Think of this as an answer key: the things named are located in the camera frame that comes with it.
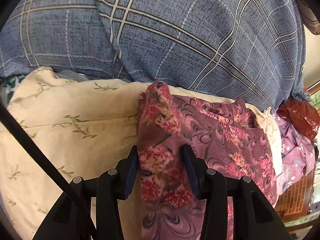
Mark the maroon floral garment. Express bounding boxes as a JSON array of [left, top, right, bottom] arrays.
[[137, 81, 277, 239]]

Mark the purple floral garment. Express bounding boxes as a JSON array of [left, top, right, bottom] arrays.
[[275, 114, 316, 195]]

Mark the cream leaf-print blanket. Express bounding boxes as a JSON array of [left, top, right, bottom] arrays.
[[9, 67, 280, 239]]

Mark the dark red cloth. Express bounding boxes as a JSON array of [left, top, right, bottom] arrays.
[[277, 97, 320, 141]]

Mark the blue plaid bed sheet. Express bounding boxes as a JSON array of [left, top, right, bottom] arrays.
[[1, 0, 305, 110]]

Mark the beige striped pillow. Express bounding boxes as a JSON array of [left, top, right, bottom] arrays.
[[296, 0, 319, 35]]

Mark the black strap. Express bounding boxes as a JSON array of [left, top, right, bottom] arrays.
[[0, 102, 98, 240]]

